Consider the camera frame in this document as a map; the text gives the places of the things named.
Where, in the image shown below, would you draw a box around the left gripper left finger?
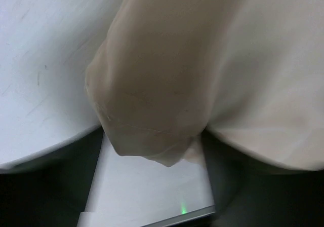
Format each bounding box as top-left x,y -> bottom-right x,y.
1,127 -> 104,226

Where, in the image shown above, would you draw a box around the beige trousers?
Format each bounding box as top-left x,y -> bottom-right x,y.
86,0 -> 323,171

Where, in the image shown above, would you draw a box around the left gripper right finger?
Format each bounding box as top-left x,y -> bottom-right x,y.
200,130 -> 323,226

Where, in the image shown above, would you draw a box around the aluminium frame rail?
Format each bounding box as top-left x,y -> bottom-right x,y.
77,206 -> 217,226

